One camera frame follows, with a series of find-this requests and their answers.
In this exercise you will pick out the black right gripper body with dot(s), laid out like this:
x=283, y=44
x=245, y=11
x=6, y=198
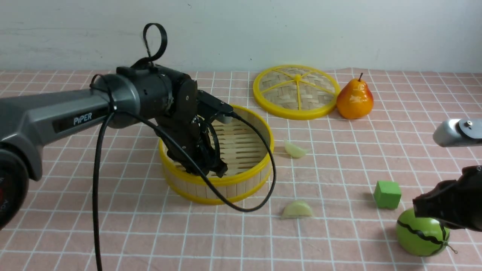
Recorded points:
x=456, y=204

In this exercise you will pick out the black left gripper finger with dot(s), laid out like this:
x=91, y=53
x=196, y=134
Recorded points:
x=214, y=165

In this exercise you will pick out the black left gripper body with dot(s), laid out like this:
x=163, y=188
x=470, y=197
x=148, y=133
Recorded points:
x=182, y=123

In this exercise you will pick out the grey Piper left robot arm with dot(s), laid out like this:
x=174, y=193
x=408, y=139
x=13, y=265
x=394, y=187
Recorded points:
x=172, y=98

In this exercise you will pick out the bamboo steamer tray yellow rim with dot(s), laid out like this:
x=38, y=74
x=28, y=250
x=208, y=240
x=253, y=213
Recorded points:
x=242, y=148

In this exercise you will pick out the pale dumpling right of tray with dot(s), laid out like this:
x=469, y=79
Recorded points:
x=294, y=150

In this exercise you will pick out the woven bamboo steamer lid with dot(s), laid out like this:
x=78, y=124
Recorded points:
x=296, y=92

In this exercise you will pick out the green toy watermelon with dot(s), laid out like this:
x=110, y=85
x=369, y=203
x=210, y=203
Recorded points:
x=421, y=237

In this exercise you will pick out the green foam cube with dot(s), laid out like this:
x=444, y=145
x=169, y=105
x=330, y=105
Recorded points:
x=387, y=195

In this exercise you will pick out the pale dumpling front right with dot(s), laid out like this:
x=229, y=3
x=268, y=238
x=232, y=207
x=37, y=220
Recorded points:
x=296, y=210

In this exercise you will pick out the pink checked tablecloth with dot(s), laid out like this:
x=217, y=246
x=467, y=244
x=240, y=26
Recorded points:
x=147, y=227

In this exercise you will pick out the orange yellow toy pear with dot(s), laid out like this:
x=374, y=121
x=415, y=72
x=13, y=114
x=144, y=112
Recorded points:
x=355, y=100

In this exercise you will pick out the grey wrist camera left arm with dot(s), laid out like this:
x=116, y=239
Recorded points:
x=211, y=108

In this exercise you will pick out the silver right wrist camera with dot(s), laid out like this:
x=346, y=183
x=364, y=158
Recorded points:
x=459, y=132

